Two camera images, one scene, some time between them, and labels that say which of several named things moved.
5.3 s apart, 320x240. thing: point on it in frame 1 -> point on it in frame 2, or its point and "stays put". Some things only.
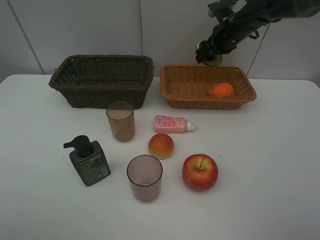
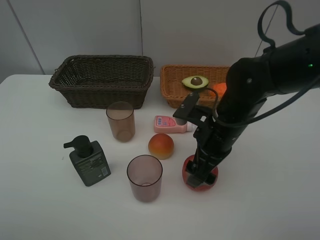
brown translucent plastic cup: x=121 y=118 stays put
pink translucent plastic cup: x=145 y=173 stays put
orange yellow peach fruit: x=161 y=146 stays put
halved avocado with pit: x=211 y=60 -> x=195 y=81
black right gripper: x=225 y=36 -> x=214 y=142
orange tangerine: x=222 y=90 stays put
